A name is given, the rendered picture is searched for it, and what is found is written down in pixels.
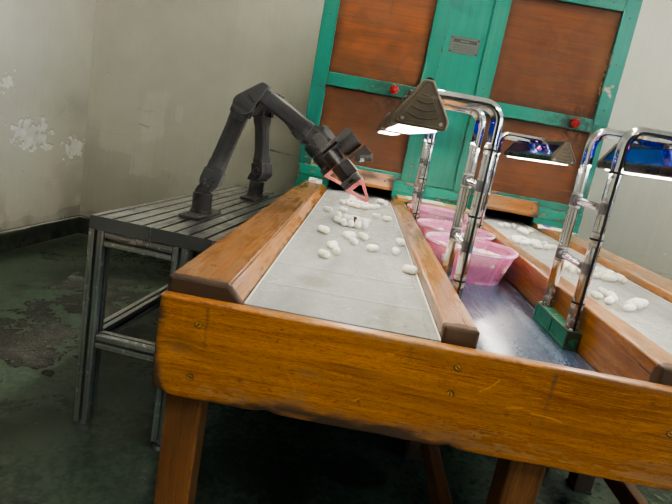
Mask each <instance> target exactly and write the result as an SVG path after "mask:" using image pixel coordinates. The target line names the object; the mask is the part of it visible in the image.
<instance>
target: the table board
mask: <svg viewBox="0 0 672 504"><path fill-rule="evenodd" d="M152 385H154V386H156V387H157V388H159V389H160V390H162V391H164V392H166V393H168V394H171V395H175V396H180V397H185V398H191V399H196V400H201V401H206V402H211V403H216V404H222V405H227V406H232V407H237V408H242V409H248V410H267V411H269V412H271V413H273V414H276V415H279V416H284V417H289V418H294V419H299V420H305V421H310V422H315V423H320V424H325V425H330V426H336V427H341V428H346V429H351V430H357V431H363V432H369V433H376V434H381V435H385V436H390V437H394V438H398V439H403V440H408V441H413V442H419V443H424V444H429V445H436V446H440V445H450V446H452V447H453V448H456V449H458V450H461V451H465V452H470V453H476V454H481V455H486V456H491V457H496V458H502V459H507V460H512V461H518V462H524V463H530V464H537V465H542V466H546V467H550V468H555V469H559V470H564V471H569V472H574V473H579V474H584V475H590V476H595V477H600V478H605V479H610V480H616V481H621V482H626V483H631V484H636V485H641V486H647V487H652V488H657V489H662V490H667V491H672V386H668V385H662V384H657V383H652V382H647V381H641V380H636V379H631V378H626V377H620V376H615V375H610V374H605V373H599V372H594V371H589V370H584V369H578V368H573V367H568V366H562V365H557V364H552V363H547V362H541V361H536V360H531V359H526V358H520V357H515V356H510V355H505V354H499V353H494V352H489V351H483V350H478V349H473V348H468V347H462V346H457V345H452V344H447V343H441V342H436V341H431V340H426V339H420V338H415V337H410V336H404V335H399V334H394V333H389V332H383V331H378V330H373V329H368V328H362V327H357V326H352V325H347V324H341V323H336V322H331V321H326V320H320V319H315V318H310V317H304V316H299V315H294V314H289V313H283V312H278V311H273V310H268V309H262V308H257V307H252V306H247V305H241V304H236V303H231V302H225V301H220V300H215V299H210V298H204V297H199V296H194V295H189V294H183V293H178V292H173V291H168V290H166V291H165V292H164V293H162V294H161V299H160V308H159V317H158V326H157V335H156V344H155V352H154V361H153V370H152Z"/></svg>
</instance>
